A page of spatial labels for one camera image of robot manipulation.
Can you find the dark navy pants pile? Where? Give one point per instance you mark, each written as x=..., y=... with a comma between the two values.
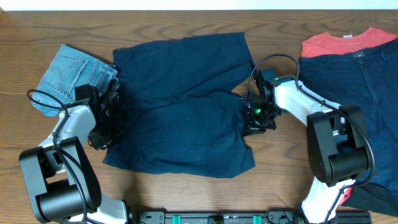
x=367, y=78

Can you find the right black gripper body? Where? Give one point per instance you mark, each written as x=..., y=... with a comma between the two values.
x=262, y=119

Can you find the folded light blue jeans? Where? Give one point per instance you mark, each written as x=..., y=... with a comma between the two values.
x=71, y=68

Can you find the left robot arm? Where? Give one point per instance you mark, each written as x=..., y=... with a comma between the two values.
x=60, y=181

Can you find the navy blue shorts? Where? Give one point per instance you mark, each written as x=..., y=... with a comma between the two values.
x=180, y=113

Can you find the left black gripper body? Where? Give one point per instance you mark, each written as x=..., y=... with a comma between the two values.
x=107, y=133

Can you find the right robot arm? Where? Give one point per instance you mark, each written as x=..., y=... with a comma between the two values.
x=339, y=151

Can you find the red t-shirt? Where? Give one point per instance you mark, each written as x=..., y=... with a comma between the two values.
x=326, y=44

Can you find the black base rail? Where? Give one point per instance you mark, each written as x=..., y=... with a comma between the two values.
x=271, y=216

